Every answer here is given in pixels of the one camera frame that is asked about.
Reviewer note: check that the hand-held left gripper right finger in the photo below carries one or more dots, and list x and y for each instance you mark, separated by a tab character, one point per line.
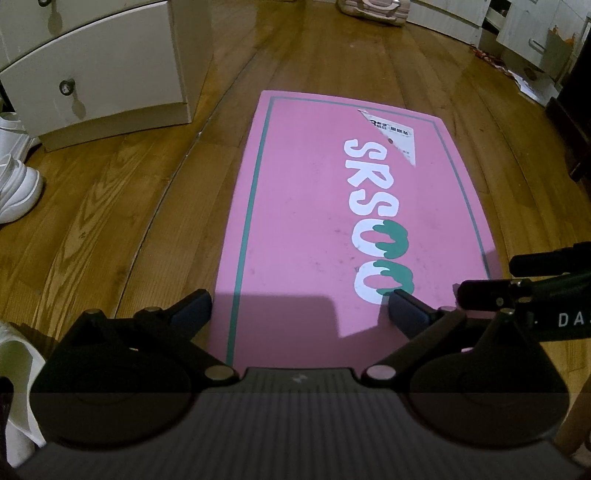
405	308

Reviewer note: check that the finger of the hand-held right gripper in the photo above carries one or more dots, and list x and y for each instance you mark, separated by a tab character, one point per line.
489	294
540	261

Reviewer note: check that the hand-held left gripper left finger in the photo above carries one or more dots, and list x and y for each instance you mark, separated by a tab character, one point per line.
199	307

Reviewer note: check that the pink box lid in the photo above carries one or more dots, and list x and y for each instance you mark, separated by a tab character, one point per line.
300	207

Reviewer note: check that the dark wooden furniture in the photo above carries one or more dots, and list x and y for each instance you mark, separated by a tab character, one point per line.
575	134

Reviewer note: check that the papers on floor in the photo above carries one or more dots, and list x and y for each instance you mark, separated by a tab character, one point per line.
496	60

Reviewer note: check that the white sneaker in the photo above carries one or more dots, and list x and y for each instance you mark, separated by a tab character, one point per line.
18	189
16	134

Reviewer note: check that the white chest of drawers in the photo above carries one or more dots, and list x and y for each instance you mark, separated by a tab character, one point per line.
461	18

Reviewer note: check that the white bedside cabinet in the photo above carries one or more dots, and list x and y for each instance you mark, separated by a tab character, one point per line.
101	69

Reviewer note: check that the pink handbag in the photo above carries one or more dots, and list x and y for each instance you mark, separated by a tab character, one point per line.
369	11

